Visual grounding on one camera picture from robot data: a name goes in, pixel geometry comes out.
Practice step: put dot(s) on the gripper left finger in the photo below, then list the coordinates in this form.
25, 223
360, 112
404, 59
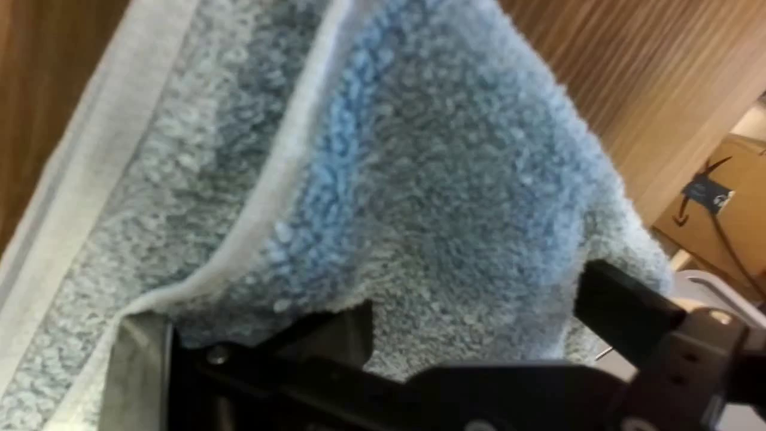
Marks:
287, 383

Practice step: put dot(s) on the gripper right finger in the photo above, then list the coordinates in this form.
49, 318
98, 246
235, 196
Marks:
676, 371

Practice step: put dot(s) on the grey terry towel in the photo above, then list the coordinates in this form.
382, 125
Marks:
431, 179

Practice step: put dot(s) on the white plastic bin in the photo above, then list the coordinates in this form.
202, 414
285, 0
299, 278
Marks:
721, 293

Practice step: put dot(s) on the brown cardboard box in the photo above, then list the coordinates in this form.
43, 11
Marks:
745, 179

